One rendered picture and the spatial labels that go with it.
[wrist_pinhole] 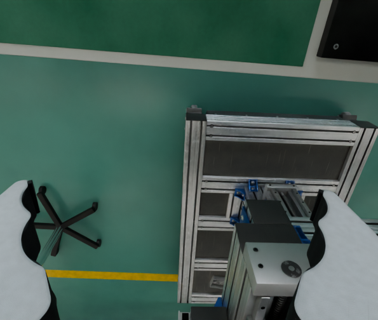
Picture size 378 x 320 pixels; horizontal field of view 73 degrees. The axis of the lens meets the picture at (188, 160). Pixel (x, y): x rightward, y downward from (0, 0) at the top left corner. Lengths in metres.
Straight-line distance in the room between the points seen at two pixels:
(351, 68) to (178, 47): 0.33
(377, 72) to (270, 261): 0.42
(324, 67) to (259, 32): 0.15
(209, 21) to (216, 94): 0.82
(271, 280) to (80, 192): 1.35
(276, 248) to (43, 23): 0.58
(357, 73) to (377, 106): 1.03
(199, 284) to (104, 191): 0.84
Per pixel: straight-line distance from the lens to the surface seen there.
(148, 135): 1.38
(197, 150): 1.15
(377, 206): 2.02
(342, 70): 0.60
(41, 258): 1.63
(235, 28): 0.52
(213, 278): 1.73
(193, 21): 0.51
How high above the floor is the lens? 1.26
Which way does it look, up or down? 62 degrees down
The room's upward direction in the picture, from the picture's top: 178 degrees clockwise
